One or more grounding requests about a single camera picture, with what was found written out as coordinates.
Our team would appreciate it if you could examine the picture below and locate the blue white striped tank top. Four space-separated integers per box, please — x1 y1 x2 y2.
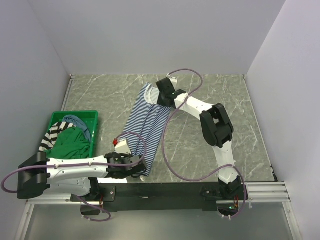
123 83 171 177

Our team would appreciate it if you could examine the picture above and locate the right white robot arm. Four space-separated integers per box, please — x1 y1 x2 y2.
156 77 245 200

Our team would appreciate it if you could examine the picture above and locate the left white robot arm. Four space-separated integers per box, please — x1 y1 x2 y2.
17 152 147 201

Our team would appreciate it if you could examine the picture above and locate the green garment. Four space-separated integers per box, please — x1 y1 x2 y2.
44 127 91 160

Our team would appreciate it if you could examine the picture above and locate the green plastic basket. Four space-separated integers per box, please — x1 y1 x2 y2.
47 110 99 158

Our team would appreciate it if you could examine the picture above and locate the grey blue garment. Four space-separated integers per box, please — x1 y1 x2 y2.
62 114 92 142

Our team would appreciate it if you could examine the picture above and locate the black white striped garment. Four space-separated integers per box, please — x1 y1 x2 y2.
38 121 76 152

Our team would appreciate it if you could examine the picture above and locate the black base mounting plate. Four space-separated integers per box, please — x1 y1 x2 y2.
69 181 248 213

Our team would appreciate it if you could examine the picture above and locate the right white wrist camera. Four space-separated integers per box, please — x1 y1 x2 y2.
166 73 178 88

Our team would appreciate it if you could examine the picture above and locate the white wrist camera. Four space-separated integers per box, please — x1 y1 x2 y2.
166 73 178 88
112 138 132 155

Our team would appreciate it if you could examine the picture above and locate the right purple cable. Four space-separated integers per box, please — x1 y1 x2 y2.
161 67 247 219

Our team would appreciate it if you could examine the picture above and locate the purple cable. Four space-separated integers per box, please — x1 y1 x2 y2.
1 132 147 223
161 67 247 219

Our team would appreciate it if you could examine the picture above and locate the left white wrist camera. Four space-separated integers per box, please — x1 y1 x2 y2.
112 138 132 155

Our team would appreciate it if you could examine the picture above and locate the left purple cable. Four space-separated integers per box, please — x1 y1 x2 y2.
1 132 147 223

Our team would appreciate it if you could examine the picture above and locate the aluminium frame rail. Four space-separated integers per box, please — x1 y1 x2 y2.
15 182 302 240

